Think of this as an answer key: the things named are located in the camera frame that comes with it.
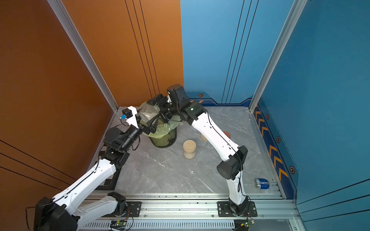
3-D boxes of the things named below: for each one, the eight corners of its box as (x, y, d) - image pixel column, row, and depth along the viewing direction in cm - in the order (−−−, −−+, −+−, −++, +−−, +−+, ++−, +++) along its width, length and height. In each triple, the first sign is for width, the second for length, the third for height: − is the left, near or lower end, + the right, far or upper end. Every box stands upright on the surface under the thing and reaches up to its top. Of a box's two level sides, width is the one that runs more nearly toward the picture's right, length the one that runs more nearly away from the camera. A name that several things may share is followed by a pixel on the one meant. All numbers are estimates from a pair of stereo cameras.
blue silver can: (256, 189, 82) (258, 187, 79) (253, 180, 85) (255, 178, 82) (267, 189, 82) (270, 187, 79) (264, 180, 85) (267, 178, 82)
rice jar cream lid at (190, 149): (183, 159, 93) (183, 150, 84) (184, 149, 98) (183, 140, 89) (195, 159, 93) (196, 150, 84) (195, 149, 98) (196, 140, 89)
